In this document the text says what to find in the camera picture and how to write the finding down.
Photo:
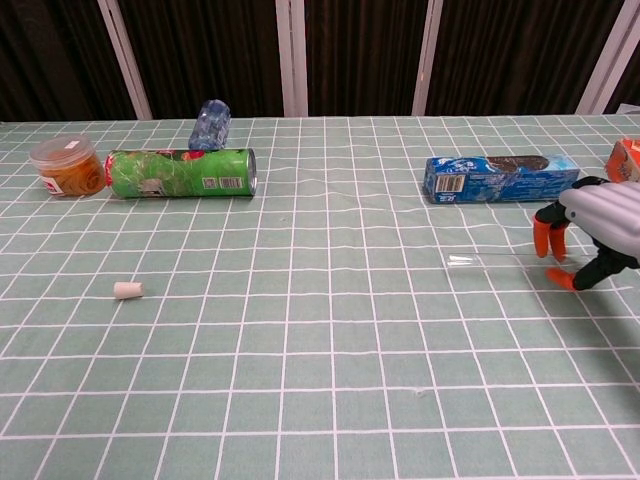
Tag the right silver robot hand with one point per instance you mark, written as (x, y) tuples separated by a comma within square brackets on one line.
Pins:
[(610, 215)]

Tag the green chip can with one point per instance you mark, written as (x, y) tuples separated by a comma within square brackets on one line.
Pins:
[(180, 172)]

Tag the clear jar of rubber bands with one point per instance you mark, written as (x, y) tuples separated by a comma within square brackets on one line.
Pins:
[(70, 170)]

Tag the clear plastic water bottle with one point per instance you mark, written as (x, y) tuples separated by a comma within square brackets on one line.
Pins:
[(210, 125)]

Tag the clear thin tube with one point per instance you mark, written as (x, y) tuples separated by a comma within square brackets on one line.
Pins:
[(460, 260)]

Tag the green checkered tablecloth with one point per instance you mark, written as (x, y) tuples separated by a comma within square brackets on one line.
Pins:
[(320, 350)]

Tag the blue cookie box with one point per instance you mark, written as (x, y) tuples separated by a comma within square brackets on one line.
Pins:
[(500, 182)]

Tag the orange carton box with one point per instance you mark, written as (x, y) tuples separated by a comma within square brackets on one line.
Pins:
[(625, 160)]

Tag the white metal frame post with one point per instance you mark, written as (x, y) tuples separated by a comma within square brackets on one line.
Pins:
[(125, 60), (610, 55), (292, 55), (427, 55)]

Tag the small white cork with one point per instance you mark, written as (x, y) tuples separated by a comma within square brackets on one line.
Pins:
[(128, 290)]

